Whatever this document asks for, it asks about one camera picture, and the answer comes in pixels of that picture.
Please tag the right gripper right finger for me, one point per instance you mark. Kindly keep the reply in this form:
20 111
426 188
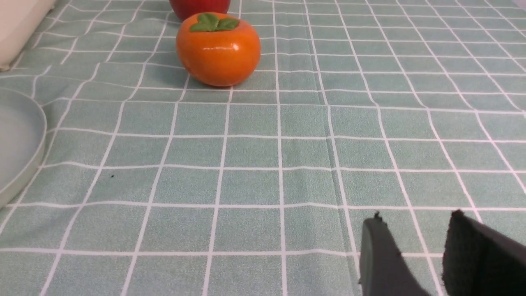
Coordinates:
480 261

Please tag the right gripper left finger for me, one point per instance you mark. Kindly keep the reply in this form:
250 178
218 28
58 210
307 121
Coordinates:
383 270

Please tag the green checkered tablecloth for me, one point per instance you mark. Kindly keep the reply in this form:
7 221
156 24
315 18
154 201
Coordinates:
154 184

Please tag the orange persimmon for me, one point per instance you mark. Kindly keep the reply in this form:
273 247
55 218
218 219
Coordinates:
218 49

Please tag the grey-green plate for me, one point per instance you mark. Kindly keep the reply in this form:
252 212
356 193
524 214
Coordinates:
23 127

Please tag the white toaster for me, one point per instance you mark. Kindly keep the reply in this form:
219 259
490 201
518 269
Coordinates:
19 19

